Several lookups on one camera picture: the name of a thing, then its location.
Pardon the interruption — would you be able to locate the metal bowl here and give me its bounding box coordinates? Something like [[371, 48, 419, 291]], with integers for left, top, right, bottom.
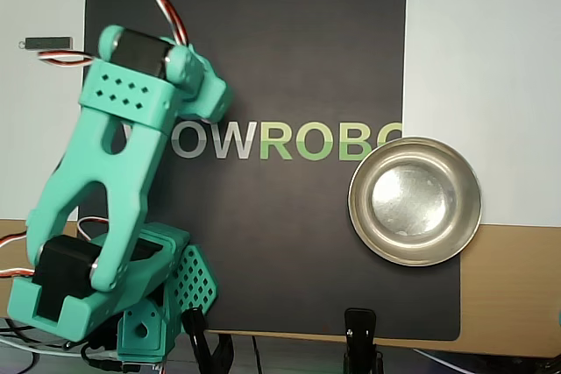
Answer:
[[347, 136, 483, 267]]

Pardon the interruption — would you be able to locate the white paper sheet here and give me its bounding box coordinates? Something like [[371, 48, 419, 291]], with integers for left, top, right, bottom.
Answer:
[[401, 0, 561, 229], [0, 0, 89, 221]]

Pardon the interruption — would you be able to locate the black mat with WOWROBO print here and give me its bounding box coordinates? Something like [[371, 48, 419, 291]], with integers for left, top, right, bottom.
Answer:
[[78, 0, 462, 342]]

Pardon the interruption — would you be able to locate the black spring-arm camera stand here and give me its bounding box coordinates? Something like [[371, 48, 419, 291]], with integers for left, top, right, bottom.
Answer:
[[343, 307, 387, 374]]

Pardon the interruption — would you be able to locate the teal gripper, black servo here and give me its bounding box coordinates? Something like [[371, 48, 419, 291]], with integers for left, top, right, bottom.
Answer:
[[192, 65, 234, 126]]

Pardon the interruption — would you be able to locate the red white black servo cable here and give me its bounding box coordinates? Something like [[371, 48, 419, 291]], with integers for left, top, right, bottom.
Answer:
[[153, 0, 190, 49], [37, 49, 96, 67]]

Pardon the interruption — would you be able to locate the black USB stick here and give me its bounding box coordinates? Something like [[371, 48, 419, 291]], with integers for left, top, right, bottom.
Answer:
[[18, 36, 75, 53]]

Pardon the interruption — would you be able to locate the black table clamp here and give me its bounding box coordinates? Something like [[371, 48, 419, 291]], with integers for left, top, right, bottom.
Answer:
[[181, 306, 237, 374]]

